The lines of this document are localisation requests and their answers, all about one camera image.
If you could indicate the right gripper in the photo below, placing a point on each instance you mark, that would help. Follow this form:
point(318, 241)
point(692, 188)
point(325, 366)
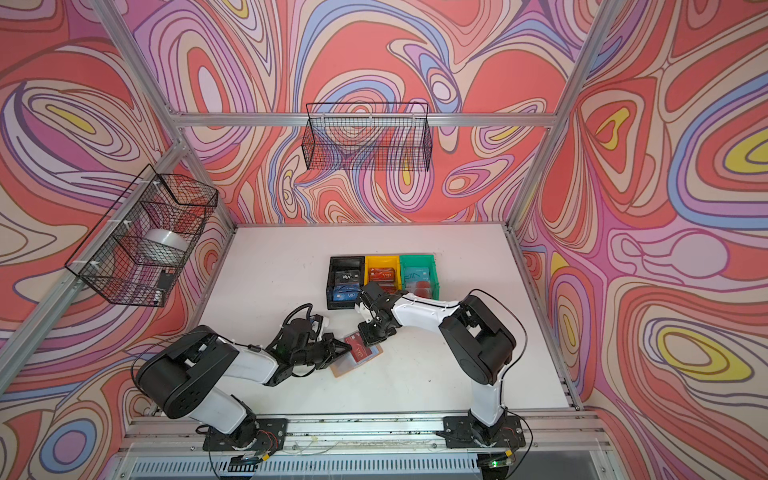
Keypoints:
point(368, 337)

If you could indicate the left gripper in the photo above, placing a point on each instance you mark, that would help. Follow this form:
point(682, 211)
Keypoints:
point(329, 345)

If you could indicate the red credit card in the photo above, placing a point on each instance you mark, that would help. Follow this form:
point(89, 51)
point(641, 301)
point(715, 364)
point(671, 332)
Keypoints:
point(360, 351)

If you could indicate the tan leather card holder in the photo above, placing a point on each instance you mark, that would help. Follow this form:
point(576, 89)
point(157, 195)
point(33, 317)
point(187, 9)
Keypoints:
point(345, 363)

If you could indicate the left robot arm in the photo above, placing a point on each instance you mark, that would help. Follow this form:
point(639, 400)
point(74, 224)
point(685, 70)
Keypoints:
point(183, 378)

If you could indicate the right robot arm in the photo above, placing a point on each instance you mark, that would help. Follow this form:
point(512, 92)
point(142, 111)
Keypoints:
point(482, 345)

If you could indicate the blue VIP card in bin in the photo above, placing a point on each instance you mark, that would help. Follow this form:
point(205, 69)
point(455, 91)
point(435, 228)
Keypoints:
point(345, 293)

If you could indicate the red card in yellow bin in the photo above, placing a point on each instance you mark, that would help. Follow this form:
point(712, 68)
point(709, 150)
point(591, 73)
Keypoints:
point(380, 274)

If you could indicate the black card in bin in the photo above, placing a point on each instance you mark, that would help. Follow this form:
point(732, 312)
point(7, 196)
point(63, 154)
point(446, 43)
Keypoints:
point(346, 277)

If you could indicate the red card in green bin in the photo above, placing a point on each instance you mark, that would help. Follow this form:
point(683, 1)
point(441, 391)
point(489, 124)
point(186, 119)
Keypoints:
point(420, 288)

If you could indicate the black plastic bin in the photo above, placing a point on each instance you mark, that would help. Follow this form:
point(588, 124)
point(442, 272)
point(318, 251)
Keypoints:
point(342, 263)

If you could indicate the yellow plastic bin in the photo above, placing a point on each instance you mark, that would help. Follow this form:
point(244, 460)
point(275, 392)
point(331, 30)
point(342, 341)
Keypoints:
point(385, 261)

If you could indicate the green plastic bin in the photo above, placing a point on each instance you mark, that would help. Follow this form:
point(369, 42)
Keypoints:
point(420, 267)

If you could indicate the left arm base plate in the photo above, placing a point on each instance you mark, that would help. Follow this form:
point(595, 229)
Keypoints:
point(262, 435)

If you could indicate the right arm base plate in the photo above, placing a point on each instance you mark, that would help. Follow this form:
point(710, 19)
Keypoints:
point(466, 431)

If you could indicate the black wire basket at back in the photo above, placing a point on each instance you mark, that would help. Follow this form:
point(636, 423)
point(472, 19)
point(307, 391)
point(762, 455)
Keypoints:
point(368, 136)

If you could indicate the black wire basket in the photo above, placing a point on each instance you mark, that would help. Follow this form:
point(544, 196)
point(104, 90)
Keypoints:
point(124, 268)
point(368, 136)

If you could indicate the aluminium front rail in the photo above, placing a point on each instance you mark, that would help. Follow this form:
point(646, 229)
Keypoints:
point(306, 435)

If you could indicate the black wire basket on left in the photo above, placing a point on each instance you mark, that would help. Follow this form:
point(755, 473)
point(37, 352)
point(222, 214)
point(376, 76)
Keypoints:
point(124, 268)

